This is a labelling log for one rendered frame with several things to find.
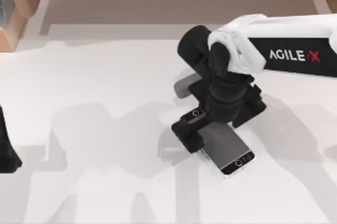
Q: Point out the grey and black smartphone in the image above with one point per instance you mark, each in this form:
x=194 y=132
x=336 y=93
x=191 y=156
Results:
x=223 y=142

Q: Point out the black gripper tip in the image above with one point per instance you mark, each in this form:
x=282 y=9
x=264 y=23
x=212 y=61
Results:
x=7 y=153

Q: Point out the wooden cabinet side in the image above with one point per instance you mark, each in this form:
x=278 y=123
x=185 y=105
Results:
x=19 y=11

